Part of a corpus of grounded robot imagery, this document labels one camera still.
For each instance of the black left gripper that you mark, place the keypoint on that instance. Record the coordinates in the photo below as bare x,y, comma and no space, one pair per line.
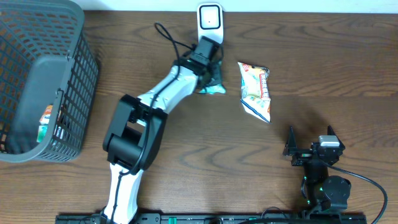
214,76

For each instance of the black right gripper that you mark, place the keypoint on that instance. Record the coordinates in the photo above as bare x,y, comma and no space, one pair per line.
291,149

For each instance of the teal snack packet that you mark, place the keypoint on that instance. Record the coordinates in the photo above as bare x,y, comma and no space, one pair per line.
214,89

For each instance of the yellow snack bag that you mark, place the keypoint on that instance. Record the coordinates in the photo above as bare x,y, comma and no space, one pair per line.
255,97

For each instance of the orange tissue pack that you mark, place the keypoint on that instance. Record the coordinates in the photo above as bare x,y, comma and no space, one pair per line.
45,118

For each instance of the teal tissue pack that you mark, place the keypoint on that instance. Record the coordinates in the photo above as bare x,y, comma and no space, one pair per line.
42,131

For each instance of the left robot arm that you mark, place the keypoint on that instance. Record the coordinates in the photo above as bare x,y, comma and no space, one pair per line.
135,132

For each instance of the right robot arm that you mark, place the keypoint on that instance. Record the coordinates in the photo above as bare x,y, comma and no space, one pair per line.
325,193

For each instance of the dark grey plastic basket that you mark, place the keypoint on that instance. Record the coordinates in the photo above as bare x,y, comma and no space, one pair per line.
45,60

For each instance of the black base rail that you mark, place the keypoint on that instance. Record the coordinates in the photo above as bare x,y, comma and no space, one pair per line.
156,218

